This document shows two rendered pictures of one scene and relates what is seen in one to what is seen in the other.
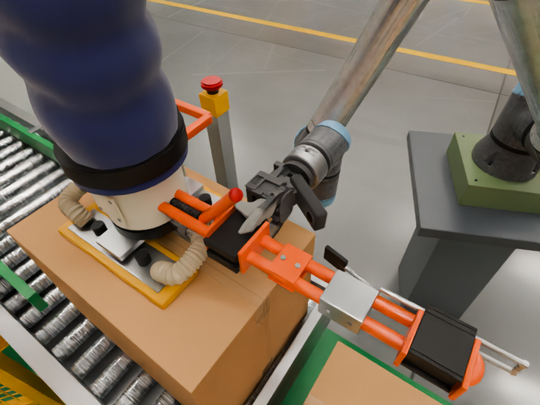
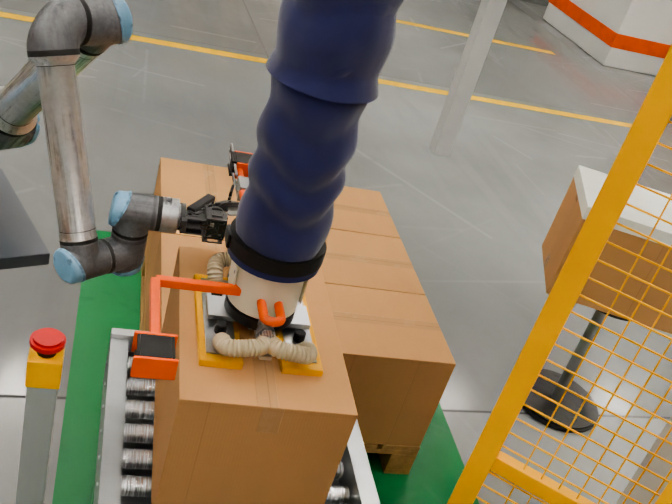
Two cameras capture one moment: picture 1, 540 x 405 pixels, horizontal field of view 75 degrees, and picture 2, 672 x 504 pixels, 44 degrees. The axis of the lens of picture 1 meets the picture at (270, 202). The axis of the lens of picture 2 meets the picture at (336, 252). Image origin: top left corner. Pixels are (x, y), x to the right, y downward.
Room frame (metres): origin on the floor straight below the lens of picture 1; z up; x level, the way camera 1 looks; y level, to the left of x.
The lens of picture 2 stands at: (1.81, 1.30, 2.17)
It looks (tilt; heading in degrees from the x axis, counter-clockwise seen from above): 30 degrees down; 214
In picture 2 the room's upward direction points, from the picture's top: 18 degrees clockwise
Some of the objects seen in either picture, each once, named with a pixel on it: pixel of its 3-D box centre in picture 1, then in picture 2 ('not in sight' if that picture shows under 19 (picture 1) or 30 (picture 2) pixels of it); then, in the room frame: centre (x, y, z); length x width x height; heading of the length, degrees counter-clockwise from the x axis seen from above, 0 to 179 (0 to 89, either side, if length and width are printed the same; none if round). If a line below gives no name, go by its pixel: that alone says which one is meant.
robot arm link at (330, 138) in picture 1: (323, 148); (135, 211); (0.63, -0.12, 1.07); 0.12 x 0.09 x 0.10; 144
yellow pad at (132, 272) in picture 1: (122, 246); (294, 322); (0.46, 0.32, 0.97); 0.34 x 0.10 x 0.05; 54
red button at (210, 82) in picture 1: (212, 85); (47, 344); (1.04, 0.17, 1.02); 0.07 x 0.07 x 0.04
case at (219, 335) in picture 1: (177, 278); (243, 382); (0.51, 0.26, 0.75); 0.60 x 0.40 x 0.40; 53
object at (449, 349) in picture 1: (435, 353); (246, 166); (0.18, -0.22, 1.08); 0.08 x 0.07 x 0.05; 54
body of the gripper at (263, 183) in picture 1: (279, 190); (202, 221); (0.50, -0.02, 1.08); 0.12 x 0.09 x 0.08; 144
